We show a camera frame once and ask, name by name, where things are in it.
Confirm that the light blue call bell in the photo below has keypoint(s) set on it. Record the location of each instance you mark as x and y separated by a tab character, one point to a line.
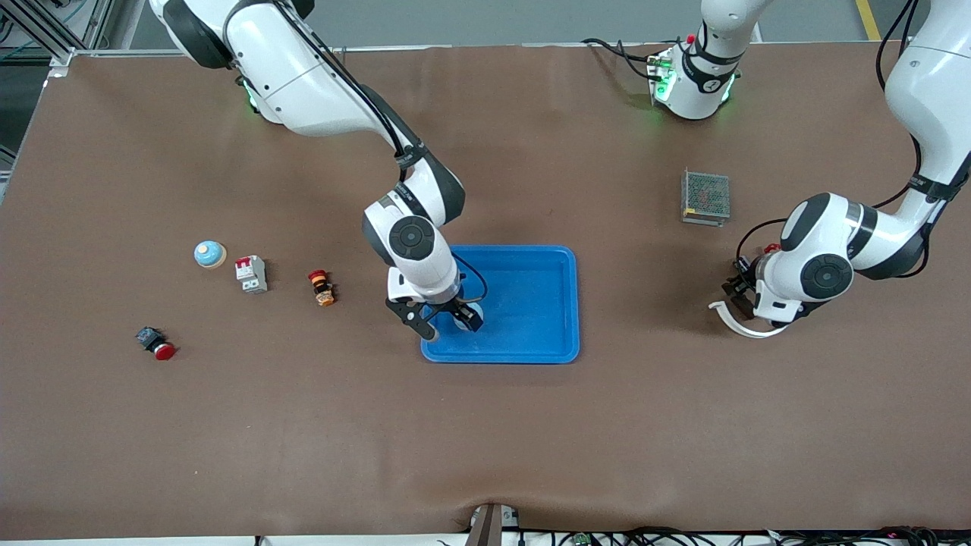
475	309
210	254

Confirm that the red mushroom push button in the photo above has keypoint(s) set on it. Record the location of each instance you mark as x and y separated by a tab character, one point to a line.
158	345

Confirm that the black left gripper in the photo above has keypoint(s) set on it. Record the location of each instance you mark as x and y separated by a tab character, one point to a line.
740	289

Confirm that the white red circuit breaker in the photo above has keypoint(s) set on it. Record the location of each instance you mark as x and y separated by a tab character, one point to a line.
251	274

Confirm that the aluminium frame profile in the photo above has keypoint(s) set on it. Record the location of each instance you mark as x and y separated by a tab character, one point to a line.
34	26

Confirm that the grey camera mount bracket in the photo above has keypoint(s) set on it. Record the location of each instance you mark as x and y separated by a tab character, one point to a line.
489	527

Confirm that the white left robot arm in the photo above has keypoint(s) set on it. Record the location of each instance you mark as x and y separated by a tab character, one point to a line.
827	250

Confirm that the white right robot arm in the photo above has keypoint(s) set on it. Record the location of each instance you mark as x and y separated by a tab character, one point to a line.
303	83

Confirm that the metal mesh power supply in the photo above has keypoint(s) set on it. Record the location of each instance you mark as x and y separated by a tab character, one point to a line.
705	197

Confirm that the white curved pipe clamp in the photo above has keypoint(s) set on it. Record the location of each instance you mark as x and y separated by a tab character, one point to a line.
751	332

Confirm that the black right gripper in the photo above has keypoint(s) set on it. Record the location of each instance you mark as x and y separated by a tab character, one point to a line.
458	306

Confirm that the brown table mat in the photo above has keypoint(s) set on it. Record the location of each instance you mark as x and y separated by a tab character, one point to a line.
485	425

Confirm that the blue plastic tray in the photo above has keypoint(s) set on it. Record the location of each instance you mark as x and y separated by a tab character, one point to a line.
531	303

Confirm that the red capped orange switch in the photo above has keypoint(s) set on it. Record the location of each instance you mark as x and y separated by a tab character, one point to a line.
322	288

